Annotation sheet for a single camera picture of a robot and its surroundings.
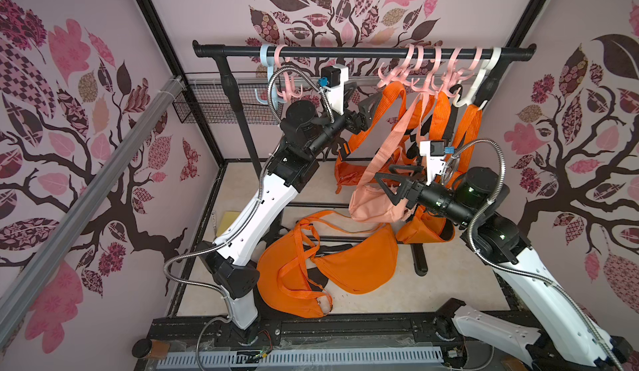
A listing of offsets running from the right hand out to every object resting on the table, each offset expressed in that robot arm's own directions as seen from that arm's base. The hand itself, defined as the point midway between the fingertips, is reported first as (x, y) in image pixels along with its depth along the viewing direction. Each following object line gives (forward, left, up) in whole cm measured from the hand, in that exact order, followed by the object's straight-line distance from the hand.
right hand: (384, 170), depth 54 cm
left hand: (+15, +4, +11) cm, 19 cm away
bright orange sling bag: (-1, -17, -25) cm, 30 cm away
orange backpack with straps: (-9, +27, -43) cm, 51 cm away
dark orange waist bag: (+21, +4, -23) cm, 31 cm away
